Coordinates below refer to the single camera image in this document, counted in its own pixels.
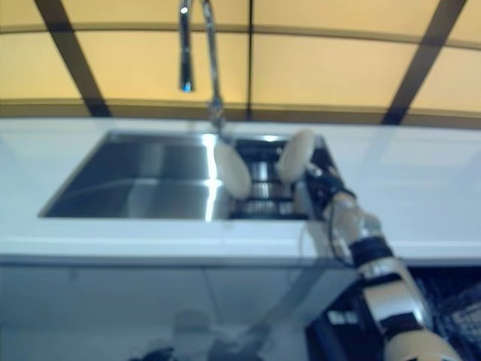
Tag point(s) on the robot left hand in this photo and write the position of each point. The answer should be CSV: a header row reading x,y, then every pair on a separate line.
x,y
159,355

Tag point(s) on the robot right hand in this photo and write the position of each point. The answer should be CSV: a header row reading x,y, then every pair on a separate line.
x,y
332,188

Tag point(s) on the cream round plate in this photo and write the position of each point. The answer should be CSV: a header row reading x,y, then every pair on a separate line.
x,y
233,171
295,156

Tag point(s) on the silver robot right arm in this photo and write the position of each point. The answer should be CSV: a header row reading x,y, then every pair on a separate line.
x,y
391,286

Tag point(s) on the black dishwasher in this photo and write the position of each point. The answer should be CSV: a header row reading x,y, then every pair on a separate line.
x,y
334,331

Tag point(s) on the black sink drying rack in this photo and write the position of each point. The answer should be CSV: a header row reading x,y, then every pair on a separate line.
x,y
267,188

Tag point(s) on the white cabinet door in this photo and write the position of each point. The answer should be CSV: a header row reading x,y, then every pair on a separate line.
x,y
97,293
270,289

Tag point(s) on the chrome gooseneck faucet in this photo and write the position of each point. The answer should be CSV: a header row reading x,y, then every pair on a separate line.
x,y
214,67

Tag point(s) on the stainless steel sink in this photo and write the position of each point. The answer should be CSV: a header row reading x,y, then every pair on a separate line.
x,y
143,176

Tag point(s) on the yellow window with dark frame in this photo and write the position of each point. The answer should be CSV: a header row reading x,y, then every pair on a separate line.
x,y
131,64

